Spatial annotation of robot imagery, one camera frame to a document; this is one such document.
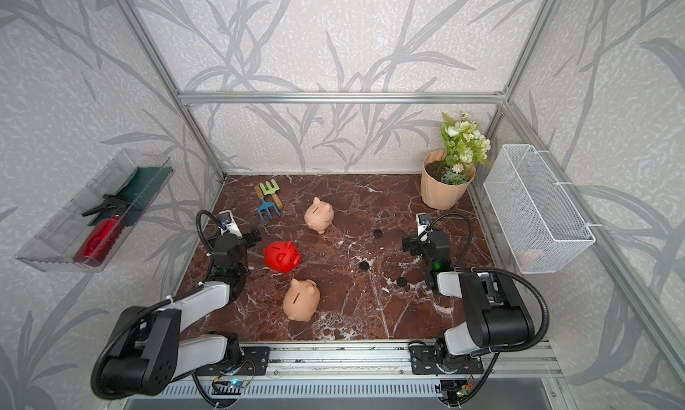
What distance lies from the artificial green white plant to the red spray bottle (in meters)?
0.97

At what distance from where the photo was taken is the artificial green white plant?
92 centimetres

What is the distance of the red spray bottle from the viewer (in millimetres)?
562
